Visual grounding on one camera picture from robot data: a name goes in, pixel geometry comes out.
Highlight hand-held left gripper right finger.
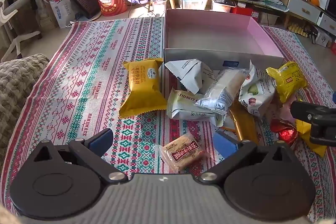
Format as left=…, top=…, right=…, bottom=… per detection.
left=198, top=131, right=298, bottom=184

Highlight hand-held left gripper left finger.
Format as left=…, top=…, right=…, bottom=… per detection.
left=33, top=128, right=129, bottom=186

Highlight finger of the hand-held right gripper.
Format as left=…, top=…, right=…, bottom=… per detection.
left=290, top=100, right=336, bottom=147

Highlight pink snack packet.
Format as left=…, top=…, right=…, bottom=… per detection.
left=276, top=94, right=298, bottom=122

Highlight small yellow snack packet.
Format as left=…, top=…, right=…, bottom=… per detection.
left=295, top=119, right=328, bottom=157

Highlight red foil packet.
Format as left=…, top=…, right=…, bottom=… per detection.
left=270, top=119, right=299, bottom=146

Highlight gold foil packet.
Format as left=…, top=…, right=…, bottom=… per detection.
left=228, top=102, right=260, bottom=144

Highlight yellow packet red label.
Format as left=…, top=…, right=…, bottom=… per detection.
left=266, top=61, right=308, bottom=103

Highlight brown biscuit packet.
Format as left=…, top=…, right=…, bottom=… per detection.
left=155, top=132, right=210, bottom=174

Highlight white green chips packet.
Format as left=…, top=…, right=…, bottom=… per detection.
left=238, top=60, right=277, bottom=117

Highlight clear rice cake packet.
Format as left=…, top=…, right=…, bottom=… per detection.
left=196, top=69, right=250, bottom=115

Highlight beige snack packet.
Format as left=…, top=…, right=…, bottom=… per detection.
left=167, top=87, right=223, bottom=127

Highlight large yellow snack packet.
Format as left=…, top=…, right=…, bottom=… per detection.
left=119, top=58, right=168, bottom=119

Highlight grey printed white packet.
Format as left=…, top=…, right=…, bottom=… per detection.
left=164, top=58, right=216, bottom=94

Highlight silver cardboard box pink inside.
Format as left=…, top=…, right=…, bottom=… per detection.
left=163, top=9, right=285, bottom=72

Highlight patterned woven blanket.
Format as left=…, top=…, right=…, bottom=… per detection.
left=0, top=17, right=336, bottom=214

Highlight row of yellow pieces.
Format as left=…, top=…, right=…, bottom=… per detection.
left=289, top=25, right=309, bottom=38

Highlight brown cardboard box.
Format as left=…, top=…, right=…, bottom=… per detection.
left=259, top=13, right=279, bottom=26

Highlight grey knitted blanket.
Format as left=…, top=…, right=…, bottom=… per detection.
left=0, top=53, right=50, bottom=148

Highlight long wooden media stand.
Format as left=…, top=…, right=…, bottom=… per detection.
left=235, top=0, right=336, bottom=35

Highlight red cardboard box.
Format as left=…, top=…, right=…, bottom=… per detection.
left=231, top=6, right=259, bottom=20

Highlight clear storage box dark lid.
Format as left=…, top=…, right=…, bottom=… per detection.
left=211, top=0, right=237, bottom=13

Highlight white paper bag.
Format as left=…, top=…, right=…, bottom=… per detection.
left=50, top=0, right=79, bottom=29

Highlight black slatted tray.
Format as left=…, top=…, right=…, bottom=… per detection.
left=70, top=0, right=101, bottom=20

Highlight small clear storage box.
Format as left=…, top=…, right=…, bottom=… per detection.
left=152, top=0, right=168, bottom=13

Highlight white office chair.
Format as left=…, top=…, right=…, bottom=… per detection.
left=0, top=0, right=42, bottom=63

